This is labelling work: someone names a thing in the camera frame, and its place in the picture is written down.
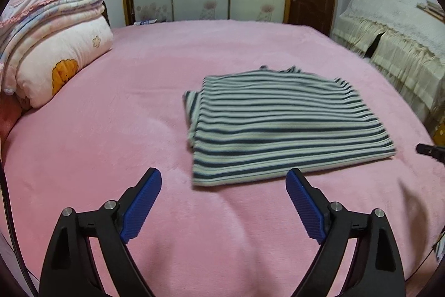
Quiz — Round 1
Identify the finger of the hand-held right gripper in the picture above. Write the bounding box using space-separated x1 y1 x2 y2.
416 143 445 164

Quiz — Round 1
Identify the stack of books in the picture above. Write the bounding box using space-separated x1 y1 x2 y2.
415 0 445 20

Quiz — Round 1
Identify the pink fleece bed blanket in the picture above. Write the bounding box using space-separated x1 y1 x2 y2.
0 20 445 297

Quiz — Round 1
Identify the striped grey and navy shirt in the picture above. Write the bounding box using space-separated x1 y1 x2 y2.
183 65 398 188

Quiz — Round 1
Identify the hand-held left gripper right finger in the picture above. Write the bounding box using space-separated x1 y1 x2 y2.
285 168 407 297

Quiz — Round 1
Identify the cream lace-covered furniture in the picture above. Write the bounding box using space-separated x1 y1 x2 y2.
330 0 445 132

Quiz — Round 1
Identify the dark wooden headboard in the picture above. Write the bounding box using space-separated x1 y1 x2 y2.
102 0 112 28

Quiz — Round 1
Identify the yellow object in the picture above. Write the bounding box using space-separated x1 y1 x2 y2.
432 119 445 145

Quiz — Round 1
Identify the black cable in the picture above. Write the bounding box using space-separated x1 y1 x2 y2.
0 158 39 297

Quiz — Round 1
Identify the pink striped folded quilt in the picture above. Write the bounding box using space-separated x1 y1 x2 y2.
0 0 106 90

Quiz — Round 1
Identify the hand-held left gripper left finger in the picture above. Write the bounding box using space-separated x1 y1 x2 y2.
38 167 163 297

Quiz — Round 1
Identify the cream cartoon print quilt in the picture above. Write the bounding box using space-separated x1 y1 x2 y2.
15 15 115 109

